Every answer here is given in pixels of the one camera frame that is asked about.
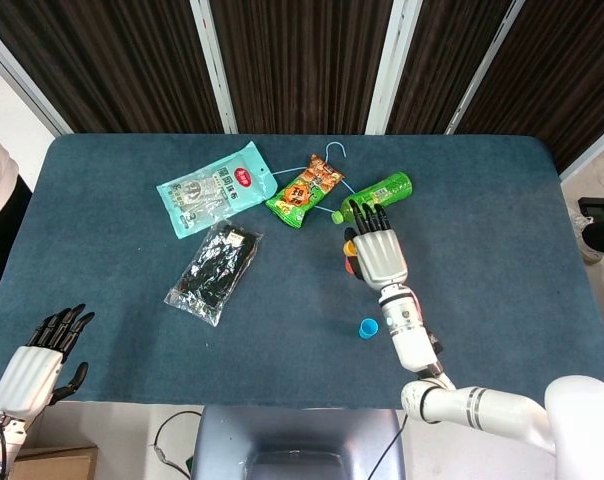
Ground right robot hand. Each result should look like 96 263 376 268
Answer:
341 198 410 293

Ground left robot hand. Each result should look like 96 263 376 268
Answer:
0 303 97 416

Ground green tea bottle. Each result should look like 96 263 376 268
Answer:
330 171 414 225

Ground cardboard box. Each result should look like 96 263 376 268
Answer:
11 444 99 480

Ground green orange snack bag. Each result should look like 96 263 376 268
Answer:
265 153 345 230

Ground teal table cloth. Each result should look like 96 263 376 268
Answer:
0 132 604 409

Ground black socks in clear bag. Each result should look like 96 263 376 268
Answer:
163 219 263 327

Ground teal dishcloth package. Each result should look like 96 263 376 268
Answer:
155 141 277 240

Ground grey robot torso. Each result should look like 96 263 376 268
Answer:
191 404 408 480

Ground dark brown slatted panel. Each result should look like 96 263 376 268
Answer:
209 0 398 135
0 0 224 135
456 0 604 174
386 0 516 135

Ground person in black trousers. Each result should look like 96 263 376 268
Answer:
569 207 604 266

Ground black box device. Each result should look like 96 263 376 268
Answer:
577 196 604 222

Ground light blue wire hanger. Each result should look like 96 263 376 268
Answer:
271 141 363 214

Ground black cable with white plug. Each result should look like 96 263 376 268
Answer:
154 410 203 474

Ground white partition post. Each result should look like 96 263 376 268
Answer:
0 17 74 136
190 0 239 135
559 133 604 182
365 0 424 135
445 0 523 135

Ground thin black cable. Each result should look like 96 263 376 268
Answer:
370 413 409 480

